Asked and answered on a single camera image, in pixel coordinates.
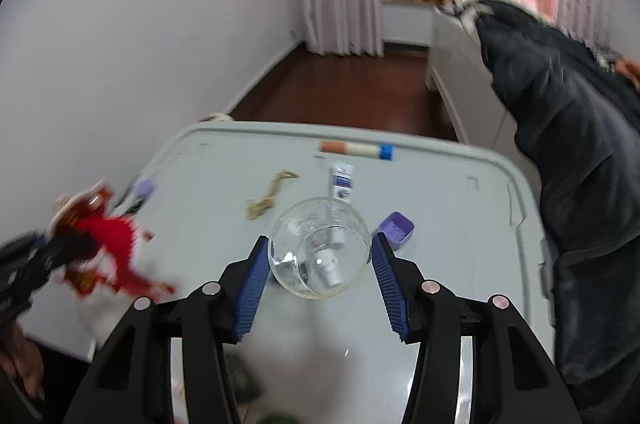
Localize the red knitted doll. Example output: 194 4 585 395
47 181 176 301

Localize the clear glass cup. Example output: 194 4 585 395
268 196 371 299

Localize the left hand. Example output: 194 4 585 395
1 322 43 398

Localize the purple earbuds case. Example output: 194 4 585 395
134 179 156 199

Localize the purple small box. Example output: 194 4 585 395
375 211 414 251

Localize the white plastic storage box lid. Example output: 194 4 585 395
74 120 557 424

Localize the white blue ointment tube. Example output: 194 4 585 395
330 162 352 203

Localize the orange and blue tube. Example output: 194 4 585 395
319 140 394 161

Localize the dark grey blanket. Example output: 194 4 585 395
470 0 640 385

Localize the tan string scrap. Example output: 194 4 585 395
245 170 299 220

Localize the cream round object by wall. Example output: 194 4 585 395
200 113 233 123

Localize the white bed frame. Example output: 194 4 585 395
426 11 540 196

